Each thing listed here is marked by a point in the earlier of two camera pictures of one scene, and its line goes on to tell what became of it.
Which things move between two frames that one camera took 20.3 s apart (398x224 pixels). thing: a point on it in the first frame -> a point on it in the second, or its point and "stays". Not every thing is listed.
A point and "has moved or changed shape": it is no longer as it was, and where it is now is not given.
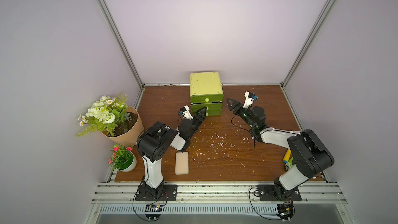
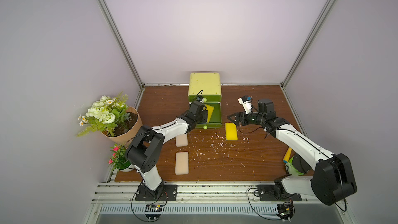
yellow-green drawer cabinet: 205,90 has moved or changed shape
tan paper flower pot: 129,129 stays
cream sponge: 182,163 stays
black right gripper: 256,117 -> 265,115
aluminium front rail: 217,193 stays
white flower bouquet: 104,114 stays
